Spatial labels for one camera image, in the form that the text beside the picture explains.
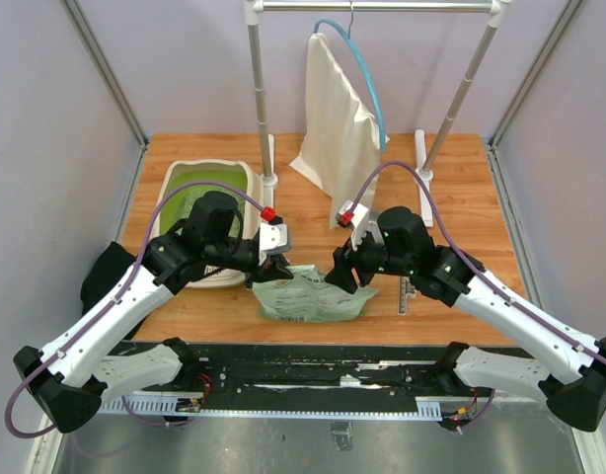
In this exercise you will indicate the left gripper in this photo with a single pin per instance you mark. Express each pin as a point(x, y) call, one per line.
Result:
point(274, 270)

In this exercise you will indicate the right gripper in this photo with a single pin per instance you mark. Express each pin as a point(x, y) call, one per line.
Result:
point(345, 258)

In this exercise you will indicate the green cat litter bag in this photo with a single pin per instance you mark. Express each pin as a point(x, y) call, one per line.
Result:
point(308, 298)

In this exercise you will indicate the piano pattern bag clip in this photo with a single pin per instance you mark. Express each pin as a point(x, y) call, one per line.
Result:
point(405, 293)

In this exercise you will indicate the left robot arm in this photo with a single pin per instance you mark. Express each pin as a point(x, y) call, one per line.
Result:
point(73, 376)

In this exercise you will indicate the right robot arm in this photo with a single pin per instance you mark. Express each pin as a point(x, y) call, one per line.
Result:
point(563, 369)

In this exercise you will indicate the cream green litter box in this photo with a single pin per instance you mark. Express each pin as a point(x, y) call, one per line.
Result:
point(187, 181)

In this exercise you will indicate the cream cloth bag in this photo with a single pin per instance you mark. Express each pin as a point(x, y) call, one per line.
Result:
point(341, 146)

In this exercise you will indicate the black cloth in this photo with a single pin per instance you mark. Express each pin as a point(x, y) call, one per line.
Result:
point(105, 274)

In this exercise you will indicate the blue clothes hanger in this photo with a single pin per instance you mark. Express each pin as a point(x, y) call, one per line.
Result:
point(345, 35)

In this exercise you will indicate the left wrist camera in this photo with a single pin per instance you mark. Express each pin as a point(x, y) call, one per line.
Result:
point(274, 239)

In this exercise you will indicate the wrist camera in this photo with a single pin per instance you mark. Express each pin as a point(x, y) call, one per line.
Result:
point(274, 239)
point(354, 217)

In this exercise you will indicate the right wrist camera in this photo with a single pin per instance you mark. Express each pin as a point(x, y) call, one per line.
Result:
point(354, 217)

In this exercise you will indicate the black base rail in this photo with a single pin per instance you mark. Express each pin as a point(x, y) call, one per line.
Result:
point(319, 380)

